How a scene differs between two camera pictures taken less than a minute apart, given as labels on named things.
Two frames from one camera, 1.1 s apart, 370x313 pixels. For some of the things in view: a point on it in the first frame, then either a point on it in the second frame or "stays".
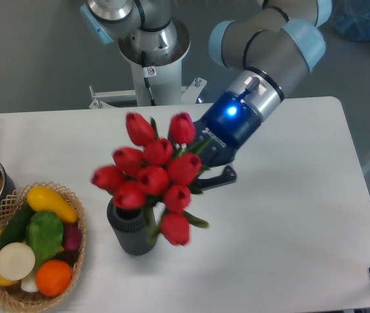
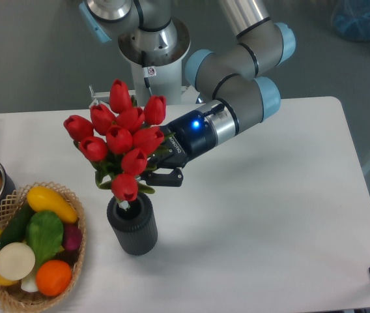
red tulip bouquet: [161, 173] to [120, 140]
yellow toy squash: [46, 199] stays
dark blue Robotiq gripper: [228, 122] to [186, 138]
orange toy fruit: [53, 277] stays
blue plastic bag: [365, 20] stays
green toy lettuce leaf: [44, 231] stays
